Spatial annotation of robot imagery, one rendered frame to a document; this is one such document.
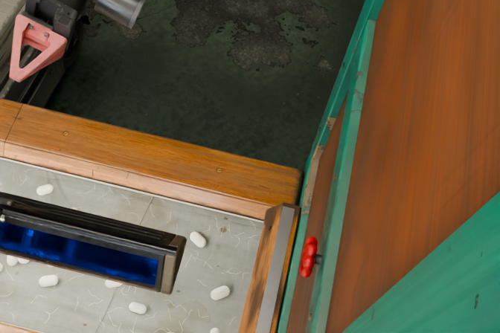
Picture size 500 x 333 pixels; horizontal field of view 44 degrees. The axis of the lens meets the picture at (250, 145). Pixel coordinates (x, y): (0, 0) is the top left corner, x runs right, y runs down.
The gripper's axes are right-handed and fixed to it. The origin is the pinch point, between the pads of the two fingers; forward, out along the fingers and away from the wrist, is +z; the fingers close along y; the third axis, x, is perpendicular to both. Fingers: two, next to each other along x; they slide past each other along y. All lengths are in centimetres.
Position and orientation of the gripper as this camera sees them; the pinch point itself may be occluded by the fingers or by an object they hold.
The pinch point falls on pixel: (17, 73)
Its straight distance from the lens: 82.5
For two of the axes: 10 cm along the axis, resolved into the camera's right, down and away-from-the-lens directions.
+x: -8.7, -4.3, -2.3
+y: -4.0, 3.3, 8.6
